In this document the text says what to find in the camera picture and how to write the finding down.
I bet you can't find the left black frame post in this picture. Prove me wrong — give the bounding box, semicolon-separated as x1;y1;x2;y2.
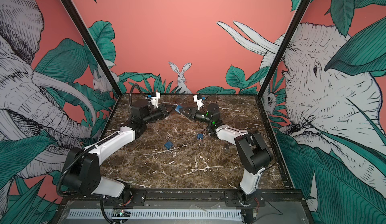
60;0;123;97

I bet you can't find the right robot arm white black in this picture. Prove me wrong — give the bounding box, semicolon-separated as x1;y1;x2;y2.
178;103;272;205

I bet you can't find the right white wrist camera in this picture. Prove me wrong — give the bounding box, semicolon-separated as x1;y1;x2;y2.
193;94;205;110

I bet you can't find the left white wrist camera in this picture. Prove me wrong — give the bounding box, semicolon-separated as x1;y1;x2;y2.
148;92;161;108

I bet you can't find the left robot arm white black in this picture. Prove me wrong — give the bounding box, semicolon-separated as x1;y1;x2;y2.
56;99;170;202

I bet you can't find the black frame post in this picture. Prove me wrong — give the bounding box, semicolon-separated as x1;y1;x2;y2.
257;0;311;99
60;0;123;97

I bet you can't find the white slotted cable duct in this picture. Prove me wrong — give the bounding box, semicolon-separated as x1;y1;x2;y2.
66;209;243;221

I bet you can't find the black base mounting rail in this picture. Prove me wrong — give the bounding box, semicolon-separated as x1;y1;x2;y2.
64;188;305;208

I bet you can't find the small green circuit board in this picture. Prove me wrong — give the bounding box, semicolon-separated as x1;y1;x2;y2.
112;210;131;218

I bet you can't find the right black frame post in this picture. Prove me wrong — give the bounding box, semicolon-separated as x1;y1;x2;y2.
257;0;311;99

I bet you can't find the blue padlock front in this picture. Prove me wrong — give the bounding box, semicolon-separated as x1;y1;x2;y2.
175;104;183;114

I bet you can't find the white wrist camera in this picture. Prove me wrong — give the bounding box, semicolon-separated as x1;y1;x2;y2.
193;94;205;110
148;92;161;108

